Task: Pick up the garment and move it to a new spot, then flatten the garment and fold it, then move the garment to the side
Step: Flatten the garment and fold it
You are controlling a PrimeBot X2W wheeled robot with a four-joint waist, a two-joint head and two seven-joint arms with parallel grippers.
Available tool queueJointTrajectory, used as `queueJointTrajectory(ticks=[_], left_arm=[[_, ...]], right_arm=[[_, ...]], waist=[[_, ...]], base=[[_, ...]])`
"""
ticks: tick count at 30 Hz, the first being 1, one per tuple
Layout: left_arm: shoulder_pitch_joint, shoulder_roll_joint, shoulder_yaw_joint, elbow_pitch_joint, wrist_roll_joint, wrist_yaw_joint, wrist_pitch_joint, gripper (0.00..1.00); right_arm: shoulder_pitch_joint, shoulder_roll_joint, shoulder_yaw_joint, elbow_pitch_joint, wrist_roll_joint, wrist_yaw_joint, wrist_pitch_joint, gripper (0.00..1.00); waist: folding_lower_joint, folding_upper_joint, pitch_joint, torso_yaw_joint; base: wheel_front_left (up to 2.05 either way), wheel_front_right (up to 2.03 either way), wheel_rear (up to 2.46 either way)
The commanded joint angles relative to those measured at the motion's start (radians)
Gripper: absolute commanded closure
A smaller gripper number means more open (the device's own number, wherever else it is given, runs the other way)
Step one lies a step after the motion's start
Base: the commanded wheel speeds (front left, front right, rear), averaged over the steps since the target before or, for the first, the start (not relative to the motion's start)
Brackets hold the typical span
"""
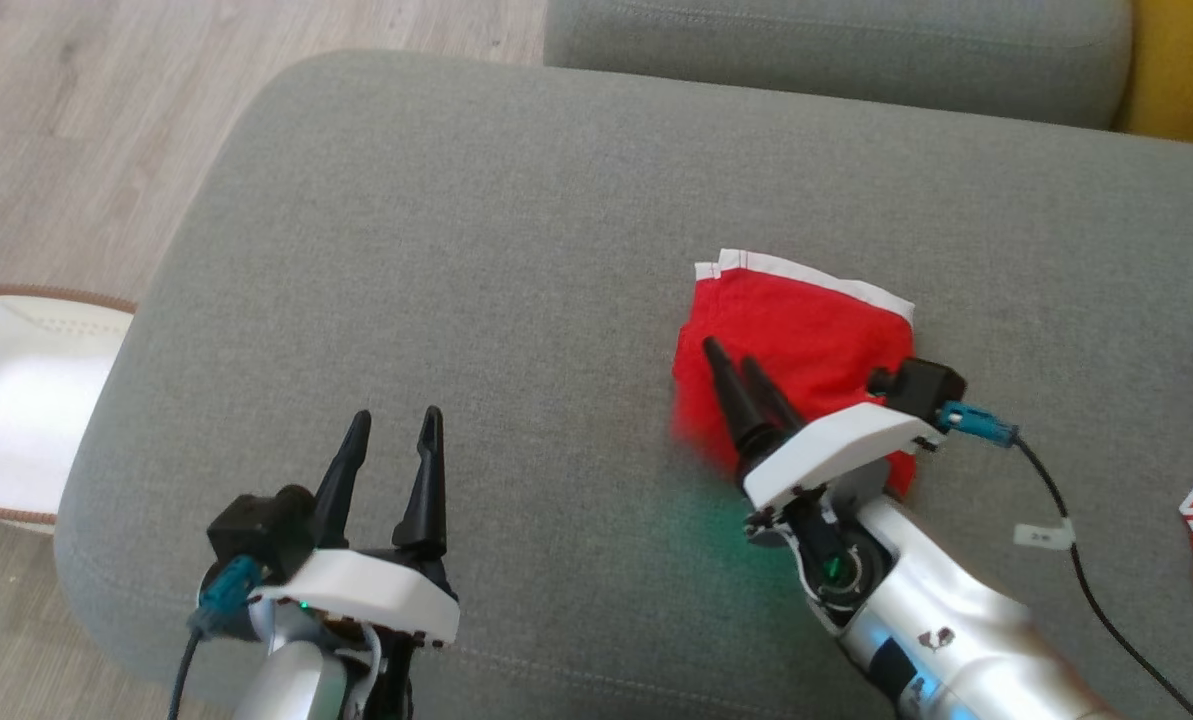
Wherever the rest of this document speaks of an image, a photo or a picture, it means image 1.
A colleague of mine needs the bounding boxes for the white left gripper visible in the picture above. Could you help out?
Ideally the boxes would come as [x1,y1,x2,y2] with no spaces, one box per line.
[248,405,461,720]

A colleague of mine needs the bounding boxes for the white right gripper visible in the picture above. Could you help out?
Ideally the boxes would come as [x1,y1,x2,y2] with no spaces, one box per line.
[702,337,947,633]

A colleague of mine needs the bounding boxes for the red Bulls 23 jersey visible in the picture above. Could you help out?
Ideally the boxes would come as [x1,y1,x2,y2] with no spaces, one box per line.
[671,248,919,501]

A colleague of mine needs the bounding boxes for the large grey sofa seat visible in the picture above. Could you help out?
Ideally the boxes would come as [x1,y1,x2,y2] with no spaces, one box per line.
[53,48,1193,720]

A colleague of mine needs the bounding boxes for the white laundry basket brown rim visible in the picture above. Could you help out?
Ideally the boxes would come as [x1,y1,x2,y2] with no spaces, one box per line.
[0,285,139,536]

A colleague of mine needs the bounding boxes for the small grey sofa seat cushion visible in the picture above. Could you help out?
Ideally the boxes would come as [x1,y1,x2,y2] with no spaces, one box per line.
[544,0,1135,131]

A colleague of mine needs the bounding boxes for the long yellow sofa back cushion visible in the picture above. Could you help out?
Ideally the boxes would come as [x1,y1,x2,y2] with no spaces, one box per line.
[1116,0,1193,149]

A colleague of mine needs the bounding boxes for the left camera cable teal plug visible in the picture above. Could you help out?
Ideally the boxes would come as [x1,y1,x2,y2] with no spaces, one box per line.
[166,555,263,720]

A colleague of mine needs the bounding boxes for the white cable label tag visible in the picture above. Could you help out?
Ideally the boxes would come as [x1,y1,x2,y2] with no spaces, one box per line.
[1014,520,1074,549]

